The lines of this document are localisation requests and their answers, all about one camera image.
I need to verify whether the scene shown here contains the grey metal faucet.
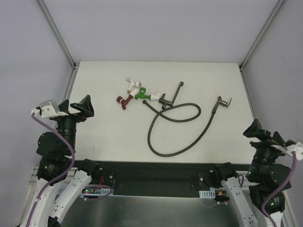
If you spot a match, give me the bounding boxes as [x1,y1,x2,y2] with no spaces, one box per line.
[212,96,232,113]

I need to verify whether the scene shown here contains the grey flexible metal hose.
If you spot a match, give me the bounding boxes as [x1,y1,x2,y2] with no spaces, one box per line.
[142,100,217,157]

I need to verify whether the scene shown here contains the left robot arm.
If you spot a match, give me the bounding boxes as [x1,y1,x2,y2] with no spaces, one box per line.
[20,95,100,227]

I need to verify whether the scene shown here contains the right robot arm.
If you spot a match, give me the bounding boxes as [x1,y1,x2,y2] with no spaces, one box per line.
[204,119,303,227]

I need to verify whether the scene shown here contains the brown plastic faucet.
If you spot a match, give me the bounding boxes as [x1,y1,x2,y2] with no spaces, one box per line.
[116,95,134,110]

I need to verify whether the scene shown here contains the white plastic faucet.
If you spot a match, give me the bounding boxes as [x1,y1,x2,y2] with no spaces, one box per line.
[125,78,142,94]

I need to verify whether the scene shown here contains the green plastic faucet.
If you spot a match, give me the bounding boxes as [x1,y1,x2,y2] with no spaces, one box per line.
[134,87,161,101]

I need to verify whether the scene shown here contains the grey angle valve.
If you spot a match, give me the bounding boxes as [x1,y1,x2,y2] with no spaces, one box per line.
[159,93,174,109]

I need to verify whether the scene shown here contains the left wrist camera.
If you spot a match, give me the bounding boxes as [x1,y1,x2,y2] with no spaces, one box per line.
[31,99,68,118]

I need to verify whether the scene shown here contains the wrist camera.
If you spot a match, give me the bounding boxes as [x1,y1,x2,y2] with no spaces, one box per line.
[271,141,303,161]
[31,99,68,118]

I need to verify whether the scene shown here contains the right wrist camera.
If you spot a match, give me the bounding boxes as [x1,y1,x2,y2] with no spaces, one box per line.
[271,141,303,161]

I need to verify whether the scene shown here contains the aluminium frame post left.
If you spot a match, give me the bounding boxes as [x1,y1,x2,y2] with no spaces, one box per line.
[36,0,79,69]

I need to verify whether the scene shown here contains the aluminium frame post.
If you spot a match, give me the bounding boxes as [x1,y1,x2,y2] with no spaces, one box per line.
[239,0,286,70]
[36,0,79,69]

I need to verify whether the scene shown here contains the white cable duct right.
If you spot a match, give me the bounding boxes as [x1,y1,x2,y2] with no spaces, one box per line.
[199,190,216,199]

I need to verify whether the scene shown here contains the white cable duct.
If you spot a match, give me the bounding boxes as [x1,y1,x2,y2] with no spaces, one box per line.
[58,185,114,197]
[199,190,216,199]

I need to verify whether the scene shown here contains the white cable duct left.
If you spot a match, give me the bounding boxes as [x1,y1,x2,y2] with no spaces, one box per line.
[58,185,114,197]

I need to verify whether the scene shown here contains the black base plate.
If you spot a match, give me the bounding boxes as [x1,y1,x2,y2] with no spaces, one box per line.
[93,161,215,198]

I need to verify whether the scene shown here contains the aluminium frame post right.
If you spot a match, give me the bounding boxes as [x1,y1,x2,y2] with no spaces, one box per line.
[239,0,286,70]

